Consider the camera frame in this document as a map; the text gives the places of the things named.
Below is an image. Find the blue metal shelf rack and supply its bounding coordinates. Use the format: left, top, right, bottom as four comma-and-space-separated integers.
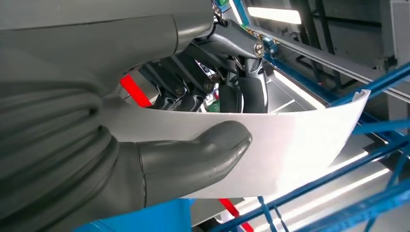
73, 0, 410, 232

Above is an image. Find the ceiling light panel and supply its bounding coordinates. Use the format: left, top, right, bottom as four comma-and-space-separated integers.
247, 7, 302, 25

